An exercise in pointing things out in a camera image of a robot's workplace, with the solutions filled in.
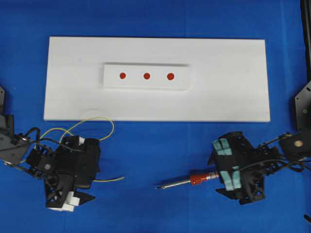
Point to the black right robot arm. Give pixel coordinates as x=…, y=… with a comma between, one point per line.
x=296, y=150

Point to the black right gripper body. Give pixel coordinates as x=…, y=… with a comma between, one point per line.
x=254, y=164

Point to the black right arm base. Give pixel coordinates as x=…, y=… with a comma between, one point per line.
x=303, y=108

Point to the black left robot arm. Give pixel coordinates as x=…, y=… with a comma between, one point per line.
x=15, y=148

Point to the blue table mat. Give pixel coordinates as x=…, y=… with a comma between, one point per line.
x=139, y=156

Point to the red soldering iron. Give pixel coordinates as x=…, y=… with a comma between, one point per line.
x=194, y=179

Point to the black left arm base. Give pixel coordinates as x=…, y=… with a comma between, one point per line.
x=2, y=100

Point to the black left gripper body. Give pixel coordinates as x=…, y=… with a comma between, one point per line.
x=57, y=169

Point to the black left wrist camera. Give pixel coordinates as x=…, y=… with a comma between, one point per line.
x=87, y=164

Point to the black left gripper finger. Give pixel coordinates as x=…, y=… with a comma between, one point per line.
x=80, y=140
x=70, y=202

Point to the small white raised plate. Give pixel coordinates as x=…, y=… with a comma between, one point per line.
x=146, y=76

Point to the large white board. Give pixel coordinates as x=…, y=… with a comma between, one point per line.
x=229, y=81

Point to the black frame stand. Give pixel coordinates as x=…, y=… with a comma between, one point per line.
x=305, y=6

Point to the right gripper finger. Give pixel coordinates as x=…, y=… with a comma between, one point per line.
x=222, y=147
x=233, y=181

